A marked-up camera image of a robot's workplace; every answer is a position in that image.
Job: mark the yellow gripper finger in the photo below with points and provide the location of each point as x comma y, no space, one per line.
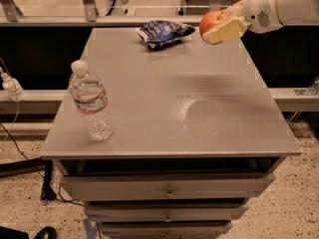
235,10
226,30

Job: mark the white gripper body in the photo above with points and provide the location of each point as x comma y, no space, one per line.
259,13

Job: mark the red apple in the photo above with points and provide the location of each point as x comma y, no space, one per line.
208,27

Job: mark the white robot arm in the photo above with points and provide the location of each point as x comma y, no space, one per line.
296,12

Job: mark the blue chip bag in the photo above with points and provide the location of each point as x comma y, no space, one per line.
159,33

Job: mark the grey drawer cabinet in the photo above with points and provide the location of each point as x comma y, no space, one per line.
188,109

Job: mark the top grey drawer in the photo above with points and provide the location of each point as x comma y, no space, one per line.
166,187

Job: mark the grey drawer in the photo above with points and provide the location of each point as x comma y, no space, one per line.
148,229
167,212
166,187

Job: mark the clear plastic water bottle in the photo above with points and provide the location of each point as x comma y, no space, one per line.
90,98

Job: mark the middle grey drawer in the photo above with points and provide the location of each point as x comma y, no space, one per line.
167,212

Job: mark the bottom grey drawer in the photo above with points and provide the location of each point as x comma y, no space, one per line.
148,229

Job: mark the black object bottom left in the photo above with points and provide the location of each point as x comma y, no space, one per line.
45,233

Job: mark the metal railing frame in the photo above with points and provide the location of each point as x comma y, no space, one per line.
105,12

